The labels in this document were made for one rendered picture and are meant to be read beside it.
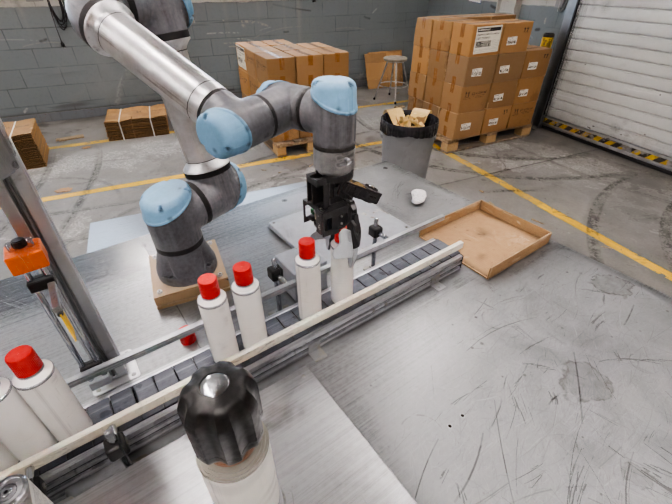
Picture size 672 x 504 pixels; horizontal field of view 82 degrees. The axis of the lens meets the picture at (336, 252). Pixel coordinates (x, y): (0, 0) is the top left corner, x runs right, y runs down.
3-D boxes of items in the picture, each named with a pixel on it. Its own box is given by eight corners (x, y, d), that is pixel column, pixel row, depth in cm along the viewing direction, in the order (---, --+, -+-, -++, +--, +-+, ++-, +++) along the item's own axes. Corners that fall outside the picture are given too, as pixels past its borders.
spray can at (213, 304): (219, 371, 75) (197, 292, 63) (209, 353, 79) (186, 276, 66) (244, 358, 78) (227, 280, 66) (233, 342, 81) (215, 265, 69)
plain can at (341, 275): (339, 309, 89) (339, 235, 77) (326, 297, 92) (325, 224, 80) (357, 300, 91) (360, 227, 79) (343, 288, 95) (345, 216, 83)
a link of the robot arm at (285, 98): (234, 88, 65) (282, 98, 60) (278, 73, 72) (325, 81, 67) (242, 133, 70) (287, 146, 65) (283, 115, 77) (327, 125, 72)
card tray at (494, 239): (487, 279, 105) (491, 268, 103) (418, 236, 122) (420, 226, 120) (548, 243, 119) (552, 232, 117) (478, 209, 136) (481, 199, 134)
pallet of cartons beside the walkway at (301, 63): (350, 145, 415) (352, 52, 362) (276, 158, 385) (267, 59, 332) (307, 115, 502) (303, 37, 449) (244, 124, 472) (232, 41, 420)
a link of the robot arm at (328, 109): (326, 71, 67) (368, 78, 63) (326, 134, 73) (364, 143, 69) (296, 79, 61) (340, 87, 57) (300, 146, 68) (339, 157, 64)
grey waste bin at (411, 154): (393, 208, 303) (401, 130, 267) (367, 186, 335) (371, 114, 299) (437, 198, 318) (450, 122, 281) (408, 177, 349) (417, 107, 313)
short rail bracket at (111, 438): (124, 482, 63) (97, 444, 56) (120, 467, 65) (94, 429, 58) (144, 470, 65) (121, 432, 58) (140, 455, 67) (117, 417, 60)
